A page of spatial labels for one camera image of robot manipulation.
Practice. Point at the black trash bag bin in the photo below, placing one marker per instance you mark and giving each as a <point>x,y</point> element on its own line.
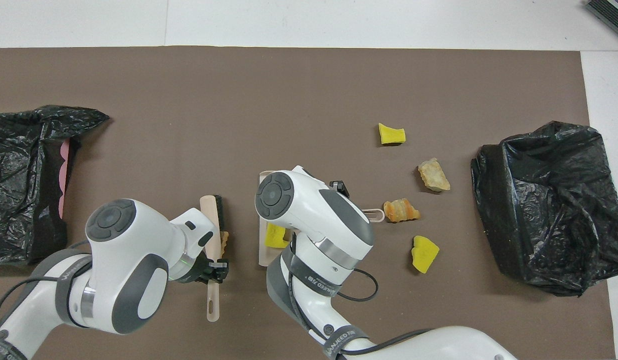
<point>539,225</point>

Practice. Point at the beige plastic dustpan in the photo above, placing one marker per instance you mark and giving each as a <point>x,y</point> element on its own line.
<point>262,235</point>

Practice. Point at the yellow sponge piece green backing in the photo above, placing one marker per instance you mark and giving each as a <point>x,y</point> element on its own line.
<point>275,236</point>

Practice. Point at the brown paper table mat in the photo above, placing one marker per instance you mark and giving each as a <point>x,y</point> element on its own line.
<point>189,90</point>

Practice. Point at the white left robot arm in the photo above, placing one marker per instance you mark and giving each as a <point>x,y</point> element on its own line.
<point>129,250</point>

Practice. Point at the pale crinkled foam piece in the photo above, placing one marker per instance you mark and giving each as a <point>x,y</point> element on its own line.
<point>224,242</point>

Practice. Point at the beige brush with black bristles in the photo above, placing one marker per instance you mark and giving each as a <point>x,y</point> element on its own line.
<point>210,220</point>

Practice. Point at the orange striped foam piece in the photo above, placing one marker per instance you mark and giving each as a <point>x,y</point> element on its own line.
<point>400,210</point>

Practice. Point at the pale beige foam chunk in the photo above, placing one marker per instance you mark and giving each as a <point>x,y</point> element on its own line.
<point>433,175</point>

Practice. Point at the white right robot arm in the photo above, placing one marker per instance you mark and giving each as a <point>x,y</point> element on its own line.
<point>309,205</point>

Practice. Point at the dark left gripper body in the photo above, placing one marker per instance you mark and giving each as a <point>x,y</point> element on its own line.
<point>194,272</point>

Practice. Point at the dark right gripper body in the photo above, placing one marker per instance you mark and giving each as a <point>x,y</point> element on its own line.
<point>340,189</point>

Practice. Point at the dark ribbed device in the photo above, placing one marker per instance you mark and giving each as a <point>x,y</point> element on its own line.
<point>611,12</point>

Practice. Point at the small yellow sponge piece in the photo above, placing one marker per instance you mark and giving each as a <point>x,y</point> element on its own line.
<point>390,134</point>

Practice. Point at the pink bin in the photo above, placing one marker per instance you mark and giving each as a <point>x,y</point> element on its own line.
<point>64,170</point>

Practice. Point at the black trash bag on pink bin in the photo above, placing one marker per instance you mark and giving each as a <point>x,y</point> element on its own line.
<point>24,200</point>

